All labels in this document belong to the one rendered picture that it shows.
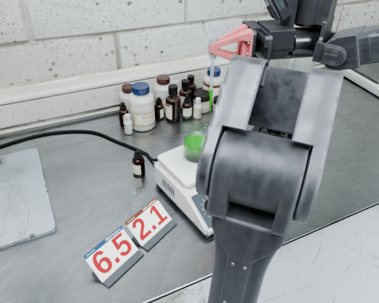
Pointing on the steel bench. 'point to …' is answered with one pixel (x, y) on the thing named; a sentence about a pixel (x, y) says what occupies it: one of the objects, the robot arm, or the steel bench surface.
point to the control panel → (199, 199)
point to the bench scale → (373, 79)
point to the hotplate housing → (180, 197)
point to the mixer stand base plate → (17, 201)
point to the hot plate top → (178, 166)
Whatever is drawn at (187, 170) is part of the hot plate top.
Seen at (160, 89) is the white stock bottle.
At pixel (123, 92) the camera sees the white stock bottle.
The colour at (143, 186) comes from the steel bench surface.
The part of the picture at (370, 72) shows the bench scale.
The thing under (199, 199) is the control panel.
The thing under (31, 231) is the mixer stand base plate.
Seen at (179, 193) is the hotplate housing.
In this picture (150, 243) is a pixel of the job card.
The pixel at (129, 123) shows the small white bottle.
